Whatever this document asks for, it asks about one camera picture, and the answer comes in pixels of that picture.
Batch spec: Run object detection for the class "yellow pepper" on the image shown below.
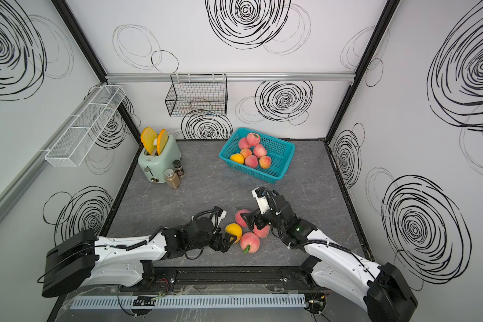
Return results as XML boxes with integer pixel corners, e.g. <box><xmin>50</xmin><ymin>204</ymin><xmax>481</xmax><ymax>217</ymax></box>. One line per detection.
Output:
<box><xmin>229</xmin><ymin>153</ymin><xmax>245</xmax><ymax>164</ymax></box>
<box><xmin>225</xmin><ymin>223</ymin><xmax>243</xmax><ymax>244</ymax></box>

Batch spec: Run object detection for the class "black cap spice bottle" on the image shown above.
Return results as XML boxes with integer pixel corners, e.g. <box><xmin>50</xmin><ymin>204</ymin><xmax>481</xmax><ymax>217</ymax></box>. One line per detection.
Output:
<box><xmin>173</xmin><ymin>160</ymin><xmax>185</xmax><ymax>178</ymax></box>

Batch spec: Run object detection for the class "right yellow toast slice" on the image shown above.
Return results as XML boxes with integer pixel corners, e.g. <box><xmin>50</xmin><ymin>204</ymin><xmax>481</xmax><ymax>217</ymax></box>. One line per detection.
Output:
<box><xmin>156</xmin><ymin>129</ymin><xmax>169</xmax><ymax>155</ymax></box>

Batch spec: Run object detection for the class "left yellow toast slice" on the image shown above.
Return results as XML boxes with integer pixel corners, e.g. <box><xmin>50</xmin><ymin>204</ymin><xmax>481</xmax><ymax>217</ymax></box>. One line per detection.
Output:
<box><xmin>140</xmin><ymin>127</ymin><xmax>158</xmax><ymax>155</ymax></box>

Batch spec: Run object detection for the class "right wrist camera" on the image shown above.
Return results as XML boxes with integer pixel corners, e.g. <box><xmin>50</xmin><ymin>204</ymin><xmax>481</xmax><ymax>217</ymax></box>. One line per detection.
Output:
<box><xmin>252</xmin><ymin>186</ymin><xmax>270</xmax><ymax>214</ymax></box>

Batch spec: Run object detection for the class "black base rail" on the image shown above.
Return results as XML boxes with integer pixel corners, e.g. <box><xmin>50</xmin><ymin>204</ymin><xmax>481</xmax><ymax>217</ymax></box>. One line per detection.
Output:
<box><xmin>141</xmin><ymin>266</ymin><xmax>323</xmax><ymax>292</ymax></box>

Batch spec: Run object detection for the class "silver cap spice jar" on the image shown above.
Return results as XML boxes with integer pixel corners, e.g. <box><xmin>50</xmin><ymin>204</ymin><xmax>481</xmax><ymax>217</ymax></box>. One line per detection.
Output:
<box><xmin>164</xmin><ymin>169</ymin><xmax>181</xmax><ymax>190</ymax></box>

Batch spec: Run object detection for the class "black wire wall basket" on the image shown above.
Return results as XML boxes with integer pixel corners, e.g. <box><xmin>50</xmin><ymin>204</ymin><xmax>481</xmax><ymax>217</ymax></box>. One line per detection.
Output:
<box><xmin>165</xmin><ymin>73</ymin><xmax>228</xmax><ymax>117</ymax></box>

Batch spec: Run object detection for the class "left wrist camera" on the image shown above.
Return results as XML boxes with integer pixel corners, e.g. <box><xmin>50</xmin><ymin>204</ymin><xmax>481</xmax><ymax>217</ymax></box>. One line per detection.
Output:
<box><xmin>212</xmin><ymin>206</ymin><xmax>227</xmax><ymax>223</ymax></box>

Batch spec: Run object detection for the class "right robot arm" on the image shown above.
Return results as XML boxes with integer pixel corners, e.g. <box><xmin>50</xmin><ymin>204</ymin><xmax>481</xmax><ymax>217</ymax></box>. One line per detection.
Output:
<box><xmin>245</xmin><ymin>186</ymin><xmax>418</xmax><ymax>321</ymax></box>

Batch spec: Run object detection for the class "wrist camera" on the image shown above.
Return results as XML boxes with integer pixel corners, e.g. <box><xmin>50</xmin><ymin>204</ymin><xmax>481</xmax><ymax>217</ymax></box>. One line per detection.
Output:
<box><xmin>252</xmin><ymin>186</ymin><xmax>270</xmax><ymax>214</ymax></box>
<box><xmin>212</xmin><ymin>206</ymin><xmax>227</xmax><ymax>223</ymax></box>

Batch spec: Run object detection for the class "white slotted cable duct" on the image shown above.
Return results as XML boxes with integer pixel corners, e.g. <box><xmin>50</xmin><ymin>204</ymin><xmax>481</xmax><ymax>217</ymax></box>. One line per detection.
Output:
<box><xmin>70</xmin><ymin>294</ymin><xmax>307</xmax><ymax>311</ymax></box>

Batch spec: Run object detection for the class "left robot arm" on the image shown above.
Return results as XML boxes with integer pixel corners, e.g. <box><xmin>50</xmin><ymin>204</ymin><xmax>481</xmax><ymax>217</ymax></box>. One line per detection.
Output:
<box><xmin>38</xmin><ymin>217</ymin><xmax>237</xmax><ymax>298</ymax></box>

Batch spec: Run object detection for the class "mint green toaster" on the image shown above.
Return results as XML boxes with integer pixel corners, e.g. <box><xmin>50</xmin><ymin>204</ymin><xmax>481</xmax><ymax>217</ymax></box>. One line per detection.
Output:
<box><xmin>138</xmin><ymin>134</ymin><xmax>182</xmax><ymax>184</ymax></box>

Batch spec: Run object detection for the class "teal plastic basket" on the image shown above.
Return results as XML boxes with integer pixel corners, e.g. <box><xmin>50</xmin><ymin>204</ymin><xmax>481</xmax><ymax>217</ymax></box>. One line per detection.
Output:
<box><xmin>219</xmin><ymin>127</ymin><xmax>295</xmax><ymax>183</ymax></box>

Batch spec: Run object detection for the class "white wire wall shelf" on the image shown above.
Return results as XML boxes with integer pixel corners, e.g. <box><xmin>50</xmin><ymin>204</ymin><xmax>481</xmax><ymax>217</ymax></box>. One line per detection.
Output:
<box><xmin>45</xmin><ymin>85</ymin><xmax>126</xmax><ymax>167</ymax></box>

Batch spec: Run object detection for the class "yellow toast slice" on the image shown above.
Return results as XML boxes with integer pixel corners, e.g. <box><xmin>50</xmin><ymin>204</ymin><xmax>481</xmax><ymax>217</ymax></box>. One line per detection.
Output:
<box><xmin>156</xmin><ymin>129</ymin><xmax>169</xmax><ymax>155</ymax></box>
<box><xmin>140</xmin><ymin>127</ymin><xmax>158</xmax><ymax>155</ymax></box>

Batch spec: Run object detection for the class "pink peach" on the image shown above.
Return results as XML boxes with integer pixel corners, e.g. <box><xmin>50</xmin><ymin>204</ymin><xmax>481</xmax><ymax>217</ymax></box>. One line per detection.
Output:
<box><xmin>238</xmin><ymin>138</ymin><xmax>251</xmax><ymax>150</ymax></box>
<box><xmin>244</xmin><ymin>155</ymin><xmax>259</xmax><ymax>169</ymax></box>
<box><xmin>235</xmin><ymin>209</ymin><xmax>251</xmax><ymax>228</ymax></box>
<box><xmin>252</xmin><ymin>144</ymin><xmax>268</xmax><ymax>159</ymax></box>
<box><xmin>240</xmin><ymin>232</ymin><xmax>260</xmax><ymax>254</ymax></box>
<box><xmin>253</xmin><ymin>225</ymin><xmax>270</xmax><ymax>238</ymax></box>
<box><xmin>246</xmin><ymin>132</ymin><xmax>261</xmax><ymax>147</ymax></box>

